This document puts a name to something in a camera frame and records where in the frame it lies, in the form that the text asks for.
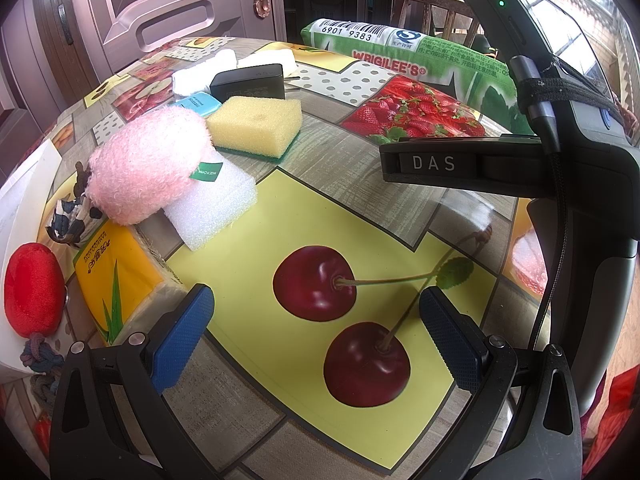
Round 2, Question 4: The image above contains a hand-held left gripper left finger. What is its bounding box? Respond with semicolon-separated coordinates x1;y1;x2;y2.
49;283;216;480

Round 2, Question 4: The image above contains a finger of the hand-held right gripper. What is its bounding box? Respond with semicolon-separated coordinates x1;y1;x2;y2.
378;136;545;198

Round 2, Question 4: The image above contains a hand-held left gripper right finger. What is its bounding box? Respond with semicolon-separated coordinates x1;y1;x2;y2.
419;286;583;480

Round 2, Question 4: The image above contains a yellow tissue packet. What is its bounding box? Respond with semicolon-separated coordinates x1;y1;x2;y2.
72;220;188;346

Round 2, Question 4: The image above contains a green gum-pack pillow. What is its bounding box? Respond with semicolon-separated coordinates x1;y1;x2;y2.
300;18;538;137

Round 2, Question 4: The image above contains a white foam block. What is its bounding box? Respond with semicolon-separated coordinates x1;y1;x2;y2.
162;160;258;252

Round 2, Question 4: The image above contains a fruit print tablecloth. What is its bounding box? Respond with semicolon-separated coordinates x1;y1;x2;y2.
0;35;556;480

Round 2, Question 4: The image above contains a red plush toy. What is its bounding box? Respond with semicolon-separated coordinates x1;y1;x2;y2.
4;242;67;338

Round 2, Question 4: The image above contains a wooden chair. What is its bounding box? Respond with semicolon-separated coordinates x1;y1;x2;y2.
390;0;488;46

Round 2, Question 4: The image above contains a pink plush toy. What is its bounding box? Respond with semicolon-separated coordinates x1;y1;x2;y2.
86;107;225;226

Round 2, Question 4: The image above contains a yellow sponge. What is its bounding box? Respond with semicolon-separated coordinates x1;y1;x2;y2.
206;96;304;163

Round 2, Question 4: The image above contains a small brown toy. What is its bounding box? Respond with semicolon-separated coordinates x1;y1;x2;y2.
72;161;93;201

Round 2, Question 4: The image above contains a red cloth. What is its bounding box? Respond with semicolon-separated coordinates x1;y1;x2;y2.
582;365;640;480

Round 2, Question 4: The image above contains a black box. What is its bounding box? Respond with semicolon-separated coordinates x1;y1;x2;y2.
209;63;286;102

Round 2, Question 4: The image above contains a white cardboard box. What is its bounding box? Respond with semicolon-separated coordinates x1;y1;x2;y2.
0;138;65;386

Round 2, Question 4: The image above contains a light blue packet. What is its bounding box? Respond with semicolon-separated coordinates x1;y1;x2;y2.
175;91;222;120

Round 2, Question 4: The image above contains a white rolled towel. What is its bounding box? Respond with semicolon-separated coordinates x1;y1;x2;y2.
171;49;238;97

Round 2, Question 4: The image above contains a plain brown door leaf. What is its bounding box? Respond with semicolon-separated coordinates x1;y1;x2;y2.
0;0;108;111

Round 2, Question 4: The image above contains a black braided cable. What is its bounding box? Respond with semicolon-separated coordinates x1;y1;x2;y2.
507;56;571;356

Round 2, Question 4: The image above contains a grey blue knotted rope toy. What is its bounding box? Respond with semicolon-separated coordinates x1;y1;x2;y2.
20;332;68;411

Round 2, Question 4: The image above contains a black white knotted rope toy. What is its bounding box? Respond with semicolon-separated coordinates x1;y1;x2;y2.
45;195;106;247

